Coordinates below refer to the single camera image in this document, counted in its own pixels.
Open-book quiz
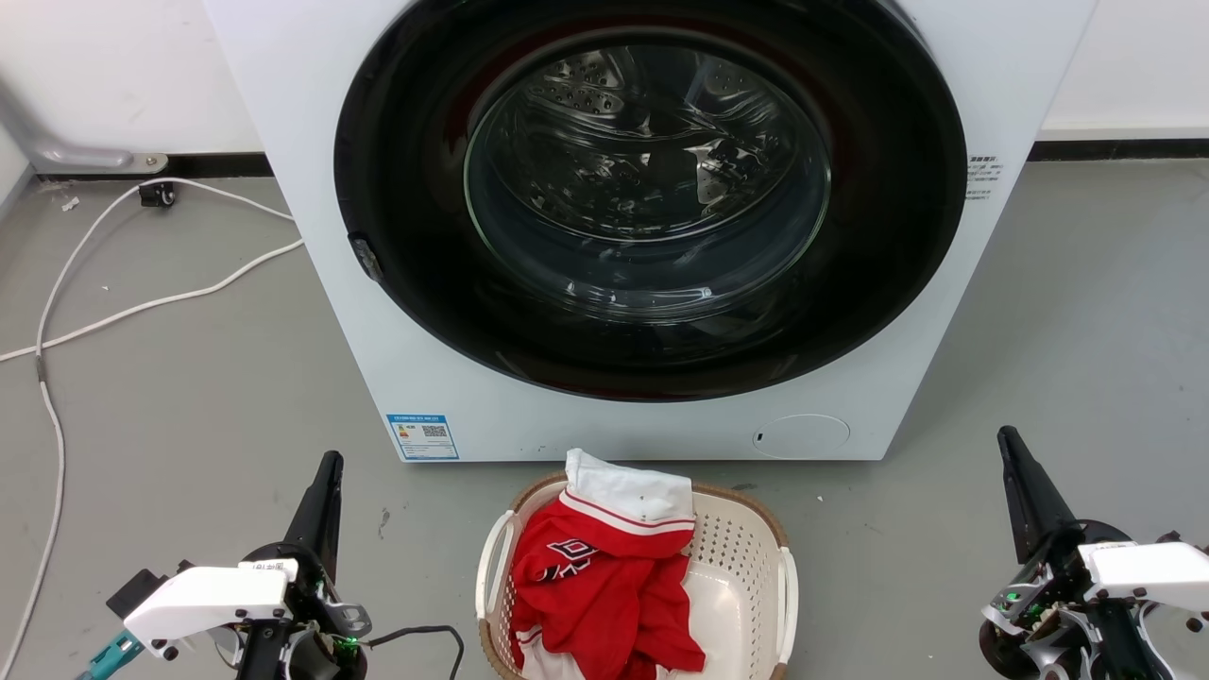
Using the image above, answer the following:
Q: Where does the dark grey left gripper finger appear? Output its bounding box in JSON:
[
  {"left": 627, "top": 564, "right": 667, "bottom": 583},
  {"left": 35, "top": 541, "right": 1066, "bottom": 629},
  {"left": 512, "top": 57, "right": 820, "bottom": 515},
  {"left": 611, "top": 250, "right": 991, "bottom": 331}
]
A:
[{"left": 282, "top": 450, "right": 345, "bottom": 579}]

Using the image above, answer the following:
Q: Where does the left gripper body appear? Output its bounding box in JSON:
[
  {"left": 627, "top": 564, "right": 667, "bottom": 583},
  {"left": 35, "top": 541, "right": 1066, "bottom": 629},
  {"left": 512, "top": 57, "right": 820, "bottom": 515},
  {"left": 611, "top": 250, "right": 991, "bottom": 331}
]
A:
[{"left": 123, "top": 541, "right": 372, "bottom": 680}]

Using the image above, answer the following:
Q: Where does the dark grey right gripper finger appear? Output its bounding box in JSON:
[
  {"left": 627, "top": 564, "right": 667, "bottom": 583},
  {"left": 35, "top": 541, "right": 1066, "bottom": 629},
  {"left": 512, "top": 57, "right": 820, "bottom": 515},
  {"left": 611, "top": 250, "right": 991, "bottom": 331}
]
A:
[{"left": 997, "top": 426, "right": 1079, "bottom": 566}]

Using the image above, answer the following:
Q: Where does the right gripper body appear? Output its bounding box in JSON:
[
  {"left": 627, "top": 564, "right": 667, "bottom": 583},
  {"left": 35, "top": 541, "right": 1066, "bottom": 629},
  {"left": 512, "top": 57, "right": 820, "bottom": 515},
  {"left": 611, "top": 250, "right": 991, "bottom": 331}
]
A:
[{"left": 979, "top": 519, "right": 1209, "bottom": 680}]

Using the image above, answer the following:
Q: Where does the cream plastic laundry basket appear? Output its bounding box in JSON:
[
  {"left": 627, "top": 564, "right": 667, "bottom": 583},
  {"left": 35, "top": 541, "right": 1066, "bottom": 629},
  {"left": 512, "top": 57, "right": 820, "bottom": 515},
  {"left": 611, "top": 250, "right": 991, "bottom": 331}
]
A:
[{"left": 475, "top": 470, "right": 800, "bottom": 680}]

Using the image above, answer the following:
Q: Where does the blue energy label sticker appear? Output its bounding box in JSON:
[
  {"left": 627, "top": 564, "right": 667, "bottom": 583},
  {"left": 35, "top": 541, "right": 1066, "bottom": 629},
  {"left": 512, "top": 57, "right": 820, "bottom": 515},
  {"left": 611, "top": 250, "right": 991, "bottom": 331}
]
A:
[{"left": 386, "top": 413, "right": 460, "bottom": 462}]

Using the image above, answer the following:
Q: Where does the white front-load washing machine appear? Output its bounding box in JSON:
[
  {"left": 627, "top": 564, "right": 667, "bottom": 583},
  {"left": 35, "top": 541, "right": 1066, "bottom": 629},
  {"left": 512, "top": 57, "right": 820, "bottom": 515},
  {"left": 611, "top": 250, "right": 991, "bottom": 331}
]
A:
[{"left": 203, "top": 0, "right": 1101, "bottom": 464}]

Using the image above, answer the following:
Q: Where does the round white filter cover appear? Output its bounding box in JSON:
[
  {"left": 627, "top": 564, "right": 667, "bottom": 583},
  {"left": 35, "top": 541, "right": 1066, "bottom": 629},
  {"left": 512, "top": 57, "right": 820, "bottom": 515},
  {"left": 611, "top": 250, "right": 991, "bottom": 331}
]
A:
[{"left": 753, "top": 414, "right": 851, "bottom": 461}]

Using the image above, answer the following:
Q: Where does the red and white shirt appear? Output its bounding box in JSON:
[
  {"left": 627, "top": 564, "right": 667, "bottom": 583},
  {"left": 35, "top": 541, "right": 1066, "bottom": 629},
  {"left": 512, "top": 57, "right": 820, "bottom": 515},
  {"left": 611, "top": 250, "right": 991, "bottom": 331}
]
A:
[{"left": 510, "top": 449, "right": 707, "bottom": 680}]

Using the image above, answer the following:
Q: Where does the small printed text sticker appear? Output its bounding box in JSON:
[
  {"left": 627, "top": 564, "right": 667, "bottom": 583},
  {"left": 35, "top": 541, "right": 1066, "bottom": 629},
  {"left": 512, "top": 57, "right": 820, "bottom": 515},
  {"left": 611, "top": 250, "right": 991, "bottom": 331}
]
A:
[{"left": 965, "top": 156, "right": 1002, "bottom": 201}]

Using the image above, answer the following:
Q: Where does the round black glass washer door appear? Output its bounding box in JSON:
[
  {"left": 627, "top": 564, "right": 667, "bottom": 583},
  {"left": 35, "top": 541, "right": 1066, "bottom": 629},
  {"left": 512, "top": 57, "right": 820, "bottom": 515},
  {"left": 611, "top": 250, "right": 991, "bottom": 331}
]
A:
[{"left": 333, "top": 0, "right": 969, "bottom": 403}]

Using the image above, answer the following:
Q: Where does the teal cable connector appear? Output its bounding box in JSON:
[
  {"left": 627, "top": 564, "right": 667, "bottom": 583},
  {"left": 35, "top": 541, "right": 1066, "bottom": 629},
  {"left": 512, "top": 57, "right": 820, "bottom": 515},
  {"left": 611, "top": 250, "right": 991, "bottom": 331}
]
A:
[{"left": 79, "top": 631, "right": 145, "bottom": 680}]

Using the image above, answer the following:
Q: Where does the thin white cable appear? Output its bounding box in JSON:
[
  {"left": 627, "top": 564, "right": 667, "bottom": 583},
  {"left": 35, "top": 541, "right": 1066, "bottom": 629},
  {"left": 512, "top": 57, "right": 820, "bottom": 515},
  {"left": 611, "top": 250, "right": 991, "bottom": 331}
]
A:
[{"left": 0, "top": 178, "right": 296, "bottom": 662}]

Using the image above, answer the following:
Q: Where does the thick white cable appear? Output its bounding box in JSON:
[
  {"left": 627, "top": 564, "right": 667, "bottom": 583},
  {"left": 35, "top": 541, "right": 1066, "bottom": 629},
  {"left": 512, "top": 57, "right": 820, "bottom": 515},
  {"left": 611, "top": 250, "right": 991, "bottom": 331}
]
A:
[{"left": 0, "top": 239, "right": 306, "bottom": 365}]

